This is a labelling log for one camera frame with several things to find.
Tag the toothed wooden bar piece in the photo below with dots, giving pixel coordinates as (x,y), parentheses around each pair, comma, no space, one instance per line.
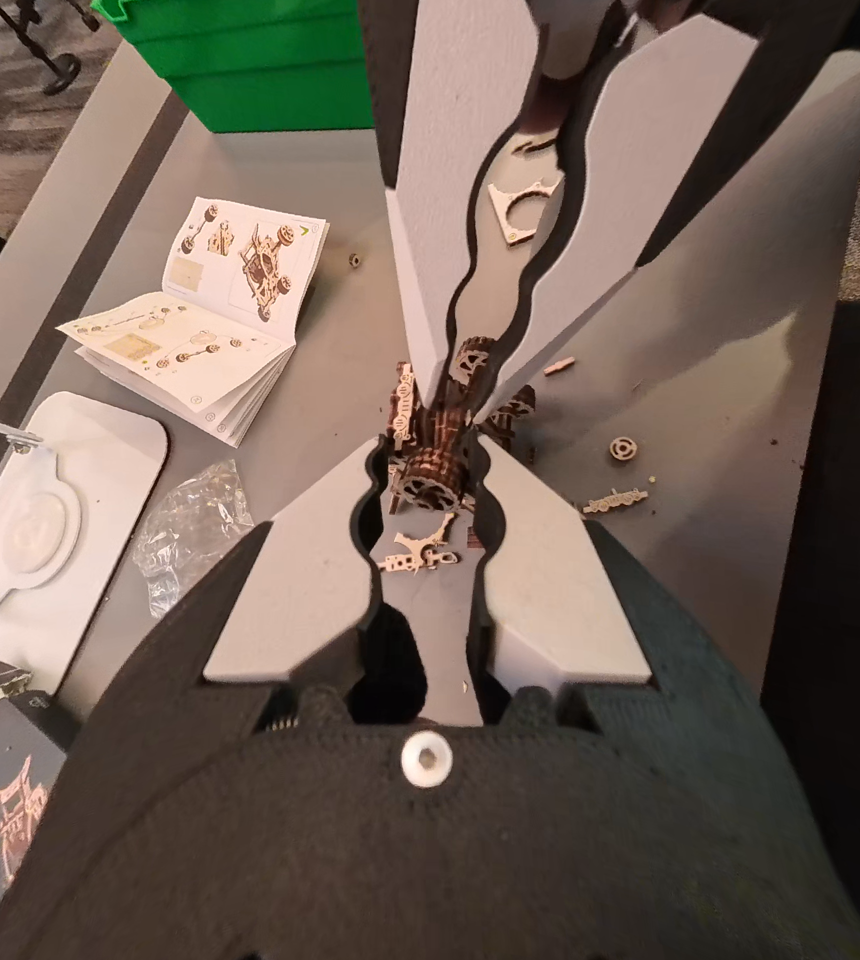
(614,500)

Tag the person's right hand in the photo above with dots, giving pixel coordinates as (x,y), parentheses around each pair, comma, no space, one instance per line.
(550,105)

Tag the wooden buggy model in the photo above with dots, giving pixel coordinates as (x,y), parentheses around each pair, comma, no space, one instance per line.
(402,405)

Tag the green plastic bin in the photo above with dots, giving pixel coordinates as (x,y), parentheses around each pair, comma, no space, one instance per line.
(250,67)

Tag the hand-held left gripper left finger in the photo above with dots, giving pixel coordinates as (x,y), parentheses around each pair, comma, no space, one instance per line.
(287,600)

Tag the wooden wheel axle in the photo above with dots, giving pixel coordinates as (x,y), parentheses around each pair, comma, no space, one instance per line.
(430,480)

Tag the pale wooden linkage piece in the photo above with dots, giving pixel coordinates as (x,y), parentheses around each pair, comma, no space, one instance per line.
(407,564)

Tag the pale forked wooden scrap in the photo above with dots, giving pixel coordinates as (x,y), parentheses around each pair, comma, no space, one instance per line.
(419,540)

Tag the thin wooden strip offcut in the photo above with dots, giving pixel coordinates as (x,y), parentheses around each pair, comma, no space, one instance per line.
(535,146)

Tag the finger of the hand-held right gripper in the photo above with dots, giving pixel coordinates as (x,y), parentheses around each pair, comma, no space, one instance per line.
(640,150)
(452,150)

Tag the small wooden peg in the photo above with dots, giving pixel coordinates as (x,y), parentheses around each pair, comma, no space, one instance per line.
(558,367)

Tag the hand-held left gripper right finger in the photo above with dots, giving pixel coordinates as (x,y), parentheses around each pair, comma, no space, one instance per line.
(572,600)

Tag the wooden sheet offcut with holes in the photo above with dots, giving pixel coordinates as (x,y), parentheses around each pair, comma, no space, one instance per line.
(505,217)

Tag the instruction booklet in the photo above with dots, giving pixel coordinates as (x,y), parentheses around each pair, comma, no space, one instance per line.
(190,352)

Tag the clear plastic bag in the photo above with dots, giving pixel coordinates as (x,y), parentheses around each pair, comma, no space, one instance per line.
(190,517)

